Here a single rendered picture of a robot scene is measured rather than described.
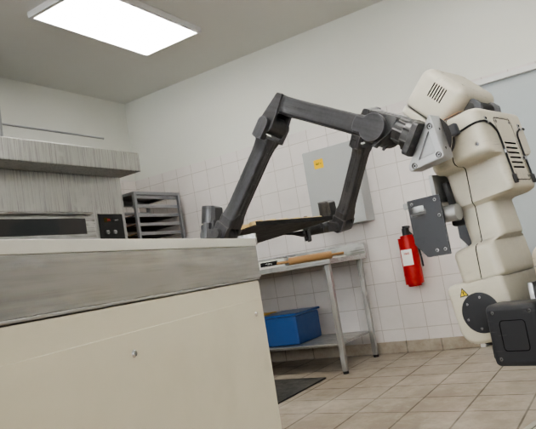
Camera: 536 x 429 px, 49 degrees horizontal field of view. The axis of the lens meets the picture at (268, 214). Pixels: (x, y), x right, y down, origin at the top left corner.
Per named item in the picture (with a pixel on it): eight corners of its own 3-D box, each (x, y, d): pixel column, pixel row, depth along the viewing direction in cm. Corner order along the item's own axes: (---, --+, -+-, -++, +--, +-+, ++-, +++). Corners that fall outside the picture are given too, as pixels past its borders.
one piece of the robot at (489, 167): (609, 321, 157) (528, 111, 169) (557, 350, 130) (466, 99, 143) (516, 339, 175) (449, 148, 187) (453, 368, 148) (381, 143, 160)
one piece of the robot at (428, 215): (509, 243, 170) (493, 169, 172) (463, 251, 150) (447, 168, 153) (458, 251, 181) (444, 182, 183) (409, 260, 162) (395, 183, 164)
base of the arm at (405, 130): (418, 122, 142) (442, 126, 151) (391, 111, 148) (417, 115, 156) (405, 156, 145) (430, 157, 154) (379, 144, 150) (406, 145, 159)
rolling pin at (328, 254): (276, 267, 484) (276, 260, 485) (277, 267, 491) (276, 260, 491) (344, 256, 482) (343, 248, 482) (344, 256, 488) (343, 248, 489)
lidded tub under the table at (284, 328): (261, 348, 498) (256, 317, 501) (287, 339, 538) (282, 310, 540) (300, 345, 479) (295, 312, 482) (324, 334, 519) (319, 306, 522)
